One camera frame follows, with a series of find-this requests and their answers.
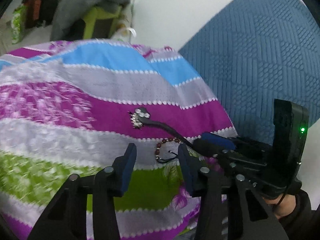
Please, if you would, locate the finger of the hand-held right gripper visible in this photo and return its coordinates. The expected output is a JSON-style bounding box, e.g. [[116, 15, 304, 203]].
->
[[201, 132, 240, 152], [193, 139, 227, 158]]

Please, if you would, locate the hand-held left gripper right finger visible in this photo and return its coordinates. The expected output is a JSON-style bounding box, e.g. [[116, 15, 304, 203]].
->
[[176, 145, 289, 240]]

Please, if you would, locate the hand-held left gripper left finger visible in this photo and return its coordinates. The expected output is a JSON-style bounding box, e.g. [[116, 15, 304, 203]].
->
[[26, 142, 138, 240]]

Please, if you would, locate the dark beaded bracelet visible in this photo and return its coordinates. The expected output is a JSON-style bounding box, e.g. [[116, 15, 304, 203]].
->
[[155, 137, 187, 165]]

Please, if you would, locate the black hair stick silver ornament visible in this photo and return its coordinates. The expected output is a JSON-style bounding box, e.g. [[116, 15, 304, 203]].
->
[[127, 107, 200, 151]]

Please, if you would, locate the person's right forearm dark sleeve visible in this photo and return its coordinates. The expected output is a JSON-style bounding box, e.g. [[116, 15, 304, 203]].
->
[[275, 189, 320, 240]]

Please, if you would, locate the person's right hand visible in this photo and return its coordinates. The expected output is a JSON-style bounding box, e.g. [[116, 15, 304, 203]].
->
[[265, 193, 300, 218]]

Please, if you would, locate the colourful striped floral blanket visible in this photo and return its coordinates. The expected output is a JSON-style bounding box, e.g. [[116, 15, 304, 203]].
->
[[0, 39, 238, 240]]

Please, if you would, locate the blue textured sofa cushion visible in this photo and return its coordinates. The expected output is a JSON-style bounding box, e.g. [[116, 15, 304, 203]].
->
[[178, 0, 320, 144]]

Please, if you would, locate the green plastic stool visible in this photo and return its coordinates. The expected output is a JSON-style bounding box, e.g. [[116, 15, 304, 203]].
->
[[82, 6, 123, 41]]

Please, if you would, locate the green patterned bag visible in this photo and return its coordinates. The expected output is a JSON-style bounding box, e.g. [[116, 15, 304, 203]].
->
[[11, 5, 27, 46]]

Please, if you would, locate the dark red suitcase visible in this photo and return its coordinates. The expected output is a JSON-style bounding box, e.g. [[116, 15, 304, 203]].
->
[[24, 0, 42, 30]]

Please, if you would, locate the white strap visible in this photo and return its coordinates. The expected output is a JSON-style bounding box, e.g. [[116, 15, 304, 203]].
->
[[112, 26, 137, 41]]

